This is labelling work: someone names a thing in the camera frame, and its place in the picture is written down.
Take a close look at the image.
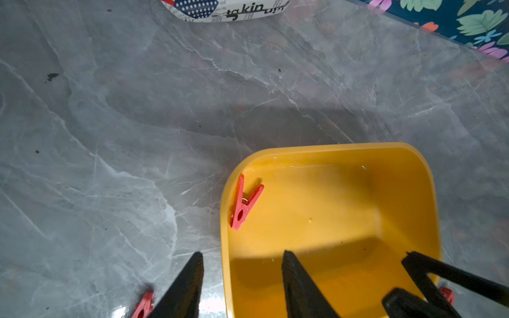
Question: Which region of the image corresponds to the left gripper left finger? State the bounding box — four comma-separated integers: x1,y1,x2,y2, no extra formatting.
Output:
148,252,204,318

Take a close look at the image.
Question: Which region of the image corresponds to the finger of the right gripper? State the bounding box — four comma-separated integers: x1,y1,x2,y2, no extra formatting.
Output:
402,251,508,308
382,288,461,317

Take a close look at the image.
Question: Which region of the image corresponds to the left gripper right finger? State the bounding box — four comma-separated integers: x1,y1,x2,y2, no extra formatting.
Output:
282,250,339,317

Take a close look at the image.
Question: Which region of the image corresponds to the red boxed clothespin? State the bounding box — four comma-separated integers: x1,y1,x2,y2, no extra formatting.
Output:
440,287,456,306
131,291,154,318

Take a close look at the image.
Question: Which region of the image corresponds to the yellow plastic storage box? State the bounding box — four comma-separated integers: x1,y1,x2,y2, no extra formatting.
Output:
220,143,441,317

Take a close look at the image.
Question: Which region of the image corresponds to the newspaper print pouch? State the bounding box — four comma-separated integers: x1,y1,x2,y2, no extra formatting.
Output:
162,0,290,23

